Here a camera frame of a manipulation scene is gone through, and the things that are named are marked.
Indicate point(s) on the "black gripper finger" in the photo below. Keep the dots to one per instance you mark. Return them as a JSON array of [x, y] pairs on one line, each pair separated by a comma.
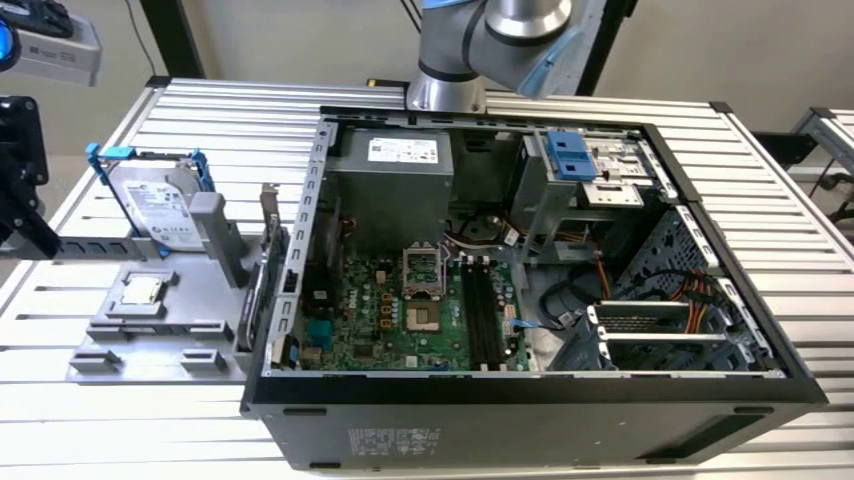
[[23, 150]]

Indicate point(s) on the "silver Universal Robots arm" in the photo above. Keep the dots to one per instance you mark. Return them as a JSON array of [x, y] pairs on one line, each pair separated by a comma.
[[514, 30]]

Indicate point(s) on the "black RAM slot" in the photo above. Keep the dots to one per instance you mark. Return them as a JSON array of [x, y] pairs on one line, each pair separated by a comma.
[[490, 315], [498, 315], [481, 315], [472, 315]]

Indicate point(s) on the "hard disk in blue carrier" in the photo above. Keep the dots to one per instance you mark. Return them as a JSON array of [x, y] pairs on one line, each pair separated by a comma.
[[161, 210]]

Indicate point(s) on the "silver CPU chip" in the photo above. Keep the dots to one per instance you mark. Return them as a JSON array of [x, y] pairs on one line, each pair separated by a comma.
[[142, 290]]

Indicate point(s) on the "grey plastic parts rack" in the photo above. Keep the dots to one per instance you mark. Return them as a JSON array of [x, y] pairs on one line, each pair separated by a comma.
[[194, 300]]

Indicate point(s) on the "small yellow black plug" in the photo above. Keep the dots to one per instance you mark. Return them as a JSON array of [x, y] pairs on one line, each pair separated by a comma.
[[373, 81]]

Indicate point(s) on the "grey power supply unit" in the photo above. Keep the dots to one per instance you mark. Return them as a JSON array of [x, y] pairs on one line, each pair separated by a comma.
[[394, 200]]

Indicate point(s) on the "green motherboard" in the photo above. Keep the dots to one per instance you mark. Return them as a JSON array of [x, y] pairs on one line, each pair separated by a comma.
[[361, 320]]

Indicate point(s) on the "CPU socket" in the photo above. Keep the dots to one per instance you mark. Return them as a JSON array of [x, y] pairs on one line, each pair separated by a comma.
[[424, 315]]

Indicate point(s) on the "black desktop PC case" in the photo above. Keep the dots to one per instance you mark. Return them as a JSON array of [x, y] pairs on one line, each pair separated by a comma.
[[468, 435]]

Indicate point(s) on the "grey metal disk bay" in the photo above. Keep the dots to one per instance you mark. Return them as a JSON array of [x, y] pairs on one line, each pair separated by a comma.
[[641, 317]]

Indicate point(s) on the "black box beside table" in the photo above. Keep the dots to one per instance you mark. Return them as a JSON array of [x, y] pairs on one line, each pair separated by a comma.
[[788, 147]]

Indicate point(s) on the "black vertical post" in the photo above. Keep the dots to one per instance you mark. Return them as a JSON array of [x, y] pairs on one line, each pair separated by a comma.
[[175, 40], [610, 50]]

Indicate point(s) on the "graphics card with metal bracket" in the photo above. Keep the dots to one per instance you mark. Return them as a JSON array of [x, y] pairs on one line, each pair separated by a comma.
[[270, 250]]

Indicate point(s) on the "blue plastic drive bracket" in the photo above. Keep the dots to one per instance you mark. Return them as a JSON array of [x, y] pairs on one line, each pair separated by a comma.
[[568, 155]]

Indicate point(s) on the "aluminium neighbouring table frame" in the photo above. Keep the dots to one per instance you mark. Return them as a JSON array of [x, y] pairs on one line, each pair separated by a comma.
[[824, 122]]

